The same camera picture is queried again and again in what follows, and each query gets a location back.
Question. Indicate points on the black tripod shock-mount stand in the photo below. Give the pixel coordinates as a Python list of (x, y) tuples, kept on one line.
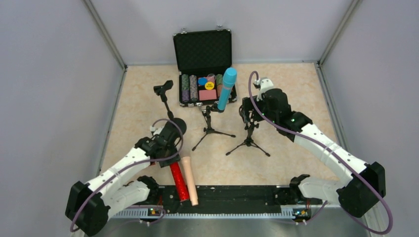
[(251, 125)]

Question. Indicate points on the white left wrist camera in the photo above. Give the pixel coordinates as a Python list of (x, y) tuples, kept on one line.
[(156, 132)]

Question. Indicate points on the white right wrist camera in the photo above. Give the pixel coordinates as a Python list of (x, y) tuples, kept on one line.
[(263, 85)]

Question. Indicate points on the peach pink microphone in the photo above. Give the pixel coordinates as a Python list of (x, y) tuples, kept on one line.
[(187, 167)]

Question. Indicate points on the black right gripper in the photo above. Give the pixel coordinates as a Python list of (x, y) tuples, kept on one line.
[(247, 111)]

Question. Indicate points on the pink card deck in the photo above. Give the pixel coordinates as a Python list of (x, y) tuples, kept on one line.
[(205, 95)]

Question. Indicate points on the red glitter microphone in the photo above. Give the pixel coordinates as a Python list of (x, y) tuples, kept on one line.
[(179, 182)]

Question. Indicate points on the green poker chip stack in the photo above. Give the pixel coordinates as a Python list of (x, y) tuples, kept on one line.
[(185, 88)]

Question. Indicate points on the yellow big blind button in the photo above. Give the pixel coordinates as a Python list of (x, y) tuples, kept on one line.
[(209, 85)]

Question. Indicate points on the green red chip stack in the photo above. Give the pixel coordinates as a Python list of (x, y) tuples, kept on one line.
[(219, 84)]

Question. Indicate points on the black tripod clip mic stand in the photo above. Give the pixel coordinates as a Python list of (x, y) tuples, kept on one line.
[(209, 129)]

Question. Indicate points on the blue toy microphone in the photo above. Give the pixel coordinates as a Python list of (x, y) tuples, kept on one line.
[(229, 80)]

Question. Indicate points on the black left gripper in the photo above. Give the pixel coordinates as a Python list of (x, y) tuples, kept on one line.
[(168, 158)]

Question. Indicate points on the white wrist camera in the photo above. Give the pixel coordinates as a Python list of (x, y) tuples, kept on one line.
[(263, 85), (156, 132)]

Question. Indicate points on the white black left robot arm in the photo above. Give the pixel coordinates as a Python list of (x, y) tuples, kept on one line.
[(90, 205)]

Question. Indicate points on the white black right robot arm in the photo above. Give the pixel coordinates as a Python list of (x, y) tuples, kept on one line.
[(360, 185)]

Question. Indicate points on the black round-base mic stand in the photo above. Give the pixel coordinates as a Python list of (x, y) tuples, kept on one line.
[(160, 90)]

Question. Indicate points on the black poker chip case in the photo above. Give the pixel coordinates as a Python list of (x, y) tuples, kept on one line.
[(202, 53)]

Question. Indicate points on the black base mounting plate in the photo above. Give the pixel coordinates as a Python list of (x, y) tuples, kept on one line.
[(234, 199)]

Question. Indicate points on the blue dealer button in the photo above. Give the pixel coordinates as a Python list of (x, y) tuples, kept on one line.
[(202, 81)]

